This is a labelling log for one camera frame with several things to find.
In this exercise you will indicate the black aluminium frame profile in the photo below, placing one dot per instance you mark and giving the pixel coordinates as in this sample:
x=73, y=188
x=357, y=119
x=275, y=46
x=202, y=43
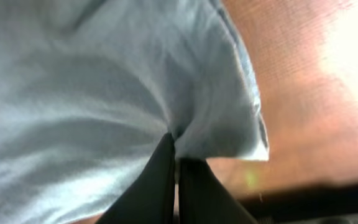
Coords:
x=304, y=203

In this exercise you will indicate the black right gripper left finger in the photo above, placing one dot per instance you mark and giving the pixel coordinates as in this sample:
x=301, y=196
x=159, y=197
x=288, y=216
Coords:
x=150, y=199

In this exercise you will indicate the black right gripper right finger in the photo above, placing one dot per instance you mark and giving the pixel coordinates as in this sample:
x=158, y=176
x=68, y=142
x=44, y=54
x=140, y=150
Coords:
x=203, y=199

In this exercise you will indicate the light blue t-shirt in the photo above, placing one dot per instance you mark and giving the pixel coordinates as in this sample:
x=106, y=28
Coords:
x=88, y=89

